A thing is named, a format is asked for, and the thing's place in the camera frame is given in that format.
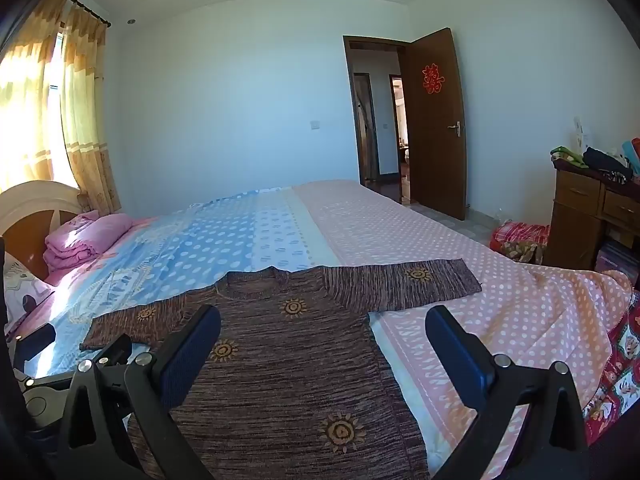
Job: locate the bed with polka-dot sheet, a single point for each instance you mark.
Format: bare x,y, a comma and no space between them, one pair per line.
450,280

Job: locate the brown knit sweater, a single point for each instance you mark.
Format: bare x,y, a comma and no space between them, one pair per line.
300,360

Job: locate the brown wooden door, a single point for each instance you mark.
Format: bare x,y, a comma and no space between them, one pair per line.
435,160

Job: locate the brown wooden door frame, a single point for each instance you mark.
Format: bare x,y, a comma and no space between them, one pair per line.
348,110

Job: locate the red checked bag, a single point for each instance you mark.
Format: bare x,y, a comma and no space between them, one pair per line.
517,240

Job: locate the yellow patterned curtain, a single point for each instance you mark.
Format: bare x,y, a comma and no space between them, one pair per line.
87,125
30,110

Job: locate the dark curtain rod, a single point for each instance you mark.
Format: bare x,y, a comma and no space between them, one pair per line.
85,7

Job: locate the brown wooden dresser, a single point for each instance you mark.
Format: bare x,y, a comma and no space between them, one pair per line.
575,220

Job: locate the green cloth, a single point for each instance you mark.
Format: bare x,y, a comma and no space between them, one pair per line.
567,156

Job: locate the folded pink blanket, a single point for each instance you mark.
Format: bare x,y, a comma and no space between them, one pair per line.
90,240

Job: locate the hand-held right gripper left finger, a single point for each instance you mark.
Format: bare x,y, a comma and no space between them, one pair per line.
192,345

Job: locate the red paper door decoration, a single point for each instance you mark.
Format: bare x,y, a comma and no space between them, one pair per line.
432,79

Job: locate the black cloth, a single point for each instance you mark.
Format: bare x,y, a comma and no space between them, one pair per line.
605,162

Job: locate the white printed pillow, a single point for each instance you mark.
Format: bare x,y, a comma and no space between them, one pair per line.
22,285

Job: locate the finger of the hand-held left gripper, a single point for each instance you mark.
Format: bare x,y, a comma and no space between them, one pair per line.
36,340
117,350

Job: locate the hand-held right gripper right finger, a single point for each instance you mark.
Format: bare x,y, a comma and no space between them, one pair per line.
452,350

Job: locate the red printed blanket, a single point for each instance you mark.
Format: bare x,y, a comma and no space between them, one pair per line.
620,375

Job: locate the cream wooden bed headboard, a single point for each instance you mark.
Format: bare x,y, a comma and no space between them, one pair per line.
30,205

